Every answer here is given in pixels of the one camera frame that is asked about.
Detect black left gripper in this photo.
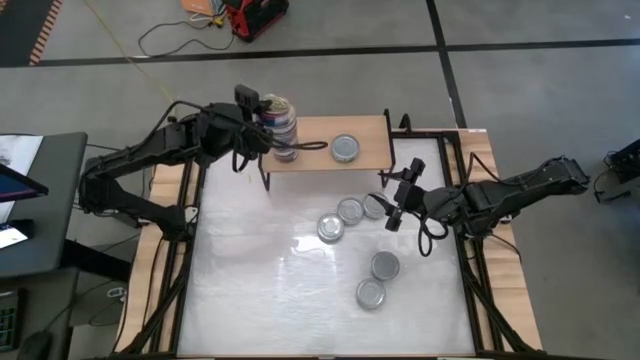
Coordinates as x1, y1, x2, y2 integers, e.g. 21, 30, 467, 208
197, 83, 275, 174

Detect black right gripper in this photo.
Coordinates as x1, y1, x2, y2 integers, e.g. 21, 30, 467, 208
372, 157, 454, 232

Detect light tuna can green label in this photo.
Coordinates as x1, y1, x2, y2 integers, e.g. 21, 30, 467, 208
355, 278, 387, 310
336, 196, 365, 226
330, 133, 361, 164
316, 213, 346, 244
361, 191, 390, 220
370, 250, 401, 282

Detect wooden shelf black metal legs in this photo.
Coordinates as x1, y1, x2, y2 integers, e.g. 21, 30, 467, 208
257, 108, 397, 192

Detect red black equipment case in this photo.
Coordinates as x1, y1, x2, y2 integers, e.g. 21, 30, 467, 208
222, 0, 290, 43

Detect orange folder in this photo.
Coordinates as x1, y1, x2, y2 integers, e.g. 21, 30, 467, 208
181, 0, 217, 18

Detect white work surface sheet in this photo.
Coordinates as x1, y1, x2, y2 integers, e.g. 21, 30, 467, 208
177, 137, 476, 357

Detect grey desk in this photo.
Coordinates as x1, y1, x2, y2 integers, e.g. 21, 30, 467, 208
0, 131, 89, 280

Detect black desk support beam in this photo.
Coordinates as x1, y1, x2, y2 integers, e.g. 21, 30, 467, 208
62, 238, 134, 282

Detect black floor equipment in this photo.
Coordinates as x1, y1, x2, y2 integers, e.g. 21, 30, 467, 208
593, 138, 640, 204

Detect white paper sheet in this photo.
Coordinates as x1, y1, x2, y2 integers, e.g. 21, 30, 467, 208
0, 134, 44, 224

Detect black mat orange striped edge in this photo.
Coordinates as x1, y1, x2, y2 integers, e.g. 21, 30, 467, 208
0, 0, 65, 68

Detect monitor with blue screen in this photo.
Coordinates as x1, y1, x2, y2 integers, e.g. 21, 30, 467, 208
0, 163, 50, 204

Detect grey side table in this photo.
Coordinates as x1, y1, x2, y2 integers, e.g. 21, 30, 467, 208
0, 267, 81, 360

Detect dark computer mouse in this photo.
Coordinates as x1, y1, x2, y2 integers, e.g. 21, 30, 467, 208
18, 329, 54, 360

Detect dark keyboard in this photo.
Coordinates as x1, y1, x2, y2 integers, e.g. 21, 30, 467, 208
0, 288, 25, 354

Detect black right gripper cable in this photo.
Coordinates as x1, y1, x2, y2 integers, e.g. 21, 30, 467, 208
416, 214, 449, 258

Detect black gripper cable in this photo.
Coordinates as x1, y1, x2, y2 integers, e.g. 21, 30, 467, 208
416, 214, 449, 258
269, 139, 330, 152

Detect black metal table frame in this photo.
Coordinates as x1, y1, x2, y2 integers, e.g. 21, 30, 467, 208
113, 112, 540, 360

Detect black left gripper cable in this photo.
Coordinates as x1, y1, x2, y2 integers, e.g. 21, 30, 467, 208
269, 139, 330, 152

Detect yellow hanging cable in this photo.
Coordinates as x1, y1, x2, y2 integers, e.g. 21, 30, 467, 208
81, 0, 177, 104

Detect black floor cable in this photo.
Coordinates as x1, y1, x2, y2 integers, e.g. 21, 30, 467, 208
137, 18, 236, 58

